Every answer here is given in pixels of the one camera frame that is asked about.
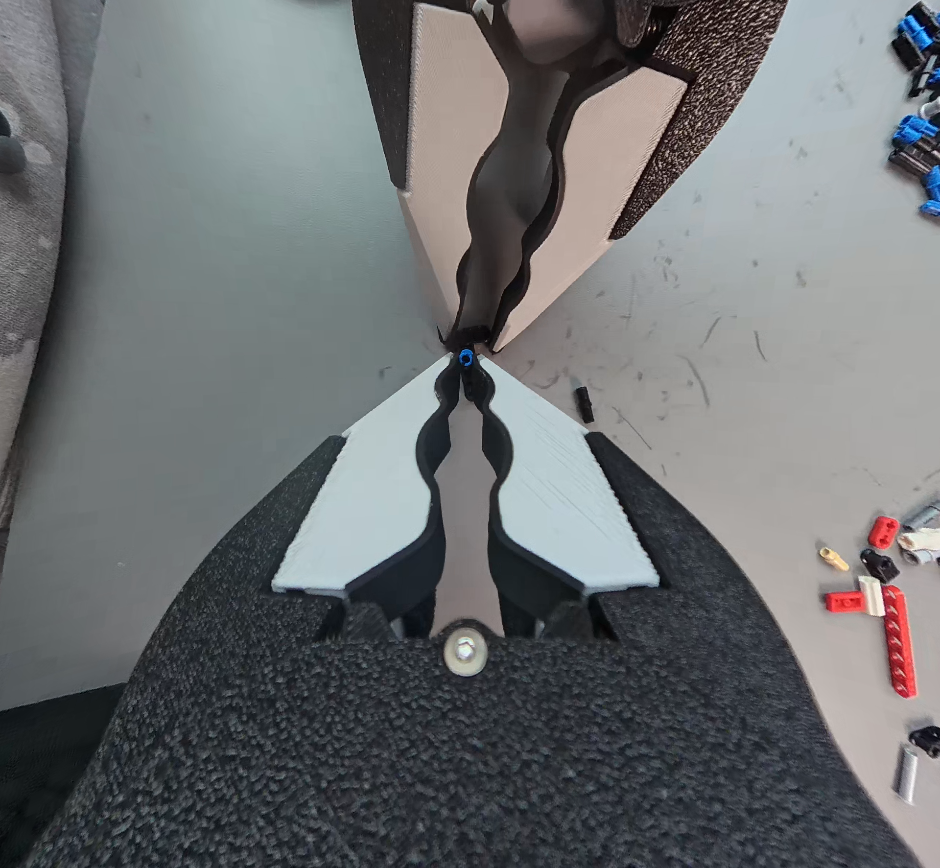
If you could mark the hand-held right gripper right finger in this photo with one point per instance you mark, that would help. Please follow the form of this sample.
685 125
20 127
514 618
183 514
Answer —
565 515

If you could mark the white curved toy piece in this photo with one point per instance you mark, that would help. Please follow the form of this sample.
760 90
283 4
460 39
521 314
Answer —
922 540

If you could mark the grey toy cylinder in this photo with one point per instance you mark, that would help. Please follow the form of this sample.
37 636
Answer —
908 772

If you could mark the pile of blue black connectors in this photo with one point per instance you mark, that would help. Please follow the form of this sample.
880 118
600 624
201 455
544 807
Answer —
914 38

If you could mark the small red curved piece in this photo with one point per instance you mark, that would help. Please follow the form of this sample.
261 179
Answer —
883 532

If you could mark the grey desk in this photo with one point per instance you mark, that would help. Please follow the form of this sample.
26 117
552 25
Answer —
220 222

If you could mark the small black toy pin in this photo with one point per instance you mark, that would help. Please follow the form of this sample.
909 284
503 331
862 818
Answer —
583 402

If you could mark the grey toy connector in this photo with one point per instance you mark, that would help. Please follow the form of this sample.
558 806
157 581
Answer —
922 514

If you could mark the black holed toy piece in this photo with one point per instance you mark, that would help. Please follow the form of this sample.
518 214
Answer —
880 565

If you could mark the red flat toy plate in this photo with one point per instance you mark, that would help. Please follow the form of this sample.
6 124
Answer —
843 601

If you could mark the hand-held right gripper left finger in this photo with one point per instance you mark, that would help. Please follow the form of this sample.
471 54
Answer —
352 515

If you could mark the tan toy pin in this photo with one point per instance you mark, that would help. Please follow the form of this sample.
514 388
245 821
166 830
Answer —
833 557

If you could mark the long red toy beam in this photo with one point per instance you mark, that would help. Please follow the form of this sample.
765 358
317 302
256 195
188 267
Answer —
901 644

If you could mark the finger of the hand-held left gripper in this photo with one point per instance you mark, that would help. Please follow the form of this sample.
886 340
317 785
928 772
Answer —
440 111
609 170

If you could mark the small white toy brick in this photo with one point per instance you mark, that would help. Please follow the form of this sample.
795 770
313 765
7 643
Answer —
872 595

